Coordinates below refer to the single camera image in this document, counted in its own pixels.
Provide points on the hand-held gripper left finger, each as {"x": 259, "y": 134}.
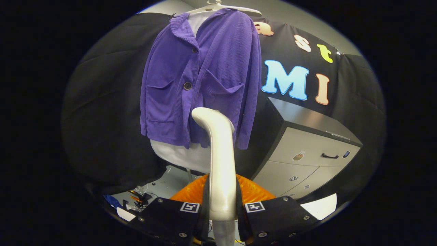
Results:
{"x": 167, "y": 218}

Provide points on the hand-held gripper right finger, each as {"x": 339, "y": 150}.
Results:
{"x": 280, "y": 215}

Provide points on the white garment steamer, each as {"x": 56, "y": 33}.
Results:
{"x": 222, "y": 160}

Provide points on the white clothes hanger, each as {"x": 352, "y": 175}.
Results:
{"x": 235, "y": 8}

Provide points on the white flat board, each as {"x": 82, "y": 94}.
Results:
{"x": 319, "y": 206}

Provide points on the small white floor item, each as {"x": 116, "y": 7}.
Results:
{"x": 125, "y": 214}

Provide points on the blue floor item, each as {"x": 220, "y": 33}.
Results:
{"x": 112, "y": 201}

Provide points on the grey drawer cabinet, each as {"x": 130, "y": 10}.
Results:
{"x": 307, "y": 136}

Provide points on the small blue cabinet lock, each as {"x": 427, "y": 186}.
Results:
{"x": 346, "y": 154}

